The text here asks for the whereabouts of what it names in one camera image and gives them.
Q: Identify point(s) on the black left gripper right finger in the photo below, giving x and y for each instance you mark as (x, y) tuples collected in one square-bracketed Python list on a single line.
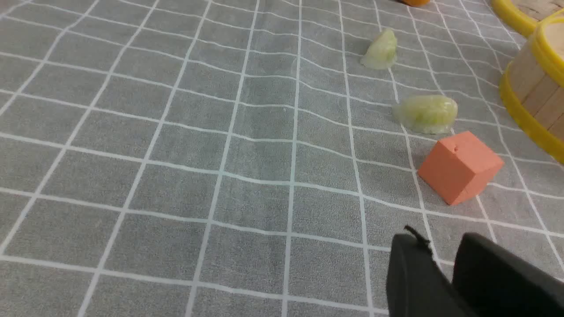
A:
[(494, 282)]

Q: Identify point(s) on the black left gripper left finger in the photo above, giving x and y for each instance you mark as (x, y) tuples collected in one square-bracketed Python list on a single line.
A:
[(415, 286)]

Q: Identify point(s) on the green dumpling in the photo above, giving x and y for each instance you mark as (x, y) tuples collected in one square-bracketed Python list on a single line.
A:
[(427, 114), (382, 53)]

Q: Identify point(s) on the bamboo steamer tray yellow rim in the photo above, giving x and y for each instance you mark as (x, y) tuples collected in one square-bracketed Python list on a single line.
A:
[(531, 87)]

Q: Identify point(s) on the woven bamboo steamer lid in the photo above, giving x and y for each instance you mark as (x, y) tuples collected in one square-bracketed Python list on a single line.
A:
[(524, 15)]

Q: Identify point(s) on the orange foam cube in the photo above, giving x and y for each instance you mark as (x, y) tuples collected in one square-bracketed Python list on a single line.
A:
[(459, 167)]

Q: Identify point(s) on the orange toy pear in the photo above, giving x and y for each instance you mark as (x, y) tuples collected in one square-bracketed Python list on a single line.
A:
[(415, 3)]

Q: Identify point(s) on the grey checked tablecloth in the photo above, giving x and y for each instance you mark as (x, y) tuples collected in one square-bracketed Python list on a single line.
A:
[(222, 158)]

